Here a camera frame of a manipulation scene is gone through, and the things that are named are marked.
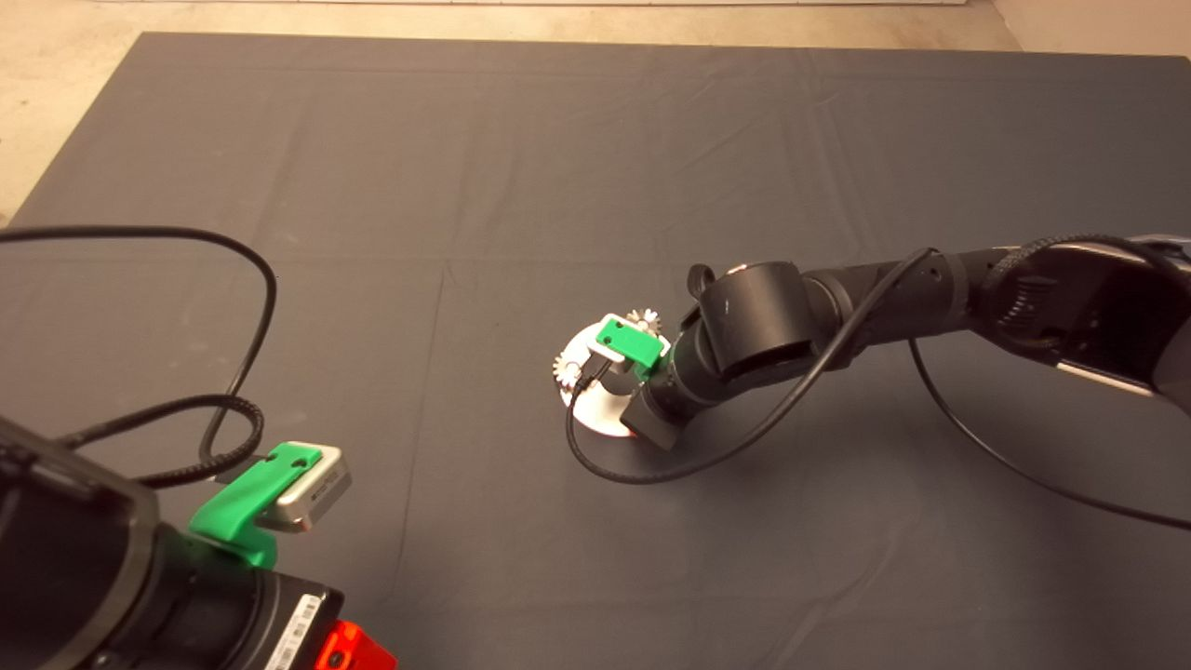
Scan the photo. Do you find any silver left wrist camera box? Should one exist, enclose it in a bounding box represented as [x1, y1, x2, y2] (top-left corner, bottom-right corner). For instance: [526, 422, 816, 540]
[253, 441, 353, 534]

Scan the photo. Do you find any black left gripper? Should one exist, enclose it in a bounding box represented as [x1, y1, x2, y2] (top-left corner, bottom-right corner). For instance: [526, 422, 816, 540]
[244, 569, 398, 670]

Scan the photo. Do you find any green right camera mount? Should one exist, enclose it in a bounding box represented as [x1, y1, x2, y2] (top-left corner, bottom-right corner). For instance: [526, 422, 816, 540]
[595, 315, 673, 384]

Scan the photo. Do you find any braided black right arm cable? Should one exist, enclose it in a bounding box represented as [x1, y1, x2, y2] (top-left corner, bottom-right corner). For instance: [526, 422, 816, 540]
[984, 234, 1191, 280]

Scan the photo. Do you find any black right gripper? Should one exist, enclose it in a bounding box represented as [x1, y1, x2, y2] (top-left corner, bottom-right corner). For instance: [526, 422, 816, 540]
[620, 389, 689, 451]

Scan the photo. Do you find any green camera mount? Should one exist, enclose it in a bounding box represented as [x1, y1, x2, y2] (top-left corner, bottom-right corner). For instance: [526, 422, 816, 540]
[595, 315, 673, 384]
[189, 444, 323, 570]

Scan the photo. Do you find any round metal plate with hole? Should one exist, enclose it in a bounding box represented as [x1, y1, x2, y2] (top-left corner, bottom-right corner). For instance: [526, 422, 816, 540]
[558, 324, 673, 438]

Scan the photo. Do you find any braided black arm cable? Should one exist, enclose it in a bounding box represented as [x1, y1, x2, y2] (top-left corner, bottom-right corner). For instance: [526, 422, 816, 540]
[58, 395, 267, 490]
[984, 234, 1191, 280]

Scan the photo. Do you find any smooth black left arm cable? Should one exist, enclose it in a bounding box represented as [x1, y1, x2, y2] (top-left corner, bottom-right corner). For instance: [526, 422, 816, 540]
[0, 225, 278, 471]

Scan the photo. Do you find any green left camera mount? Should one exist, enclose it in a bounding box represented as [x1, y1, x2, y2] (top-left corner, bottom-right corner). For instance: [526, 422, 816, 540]
[189, 444, 323, 570]

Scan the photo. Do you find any braided black left arm cable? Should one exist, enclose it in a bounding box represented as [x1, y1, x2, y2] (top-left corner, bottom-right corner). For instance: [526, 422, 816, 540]
[58, 395, 267, 490]

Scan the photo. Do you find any dark grey table cloth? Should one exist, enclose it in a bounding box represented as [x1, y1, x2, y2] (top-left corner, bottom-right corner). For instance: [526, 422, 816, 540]
[0, 33, 1191, 670]

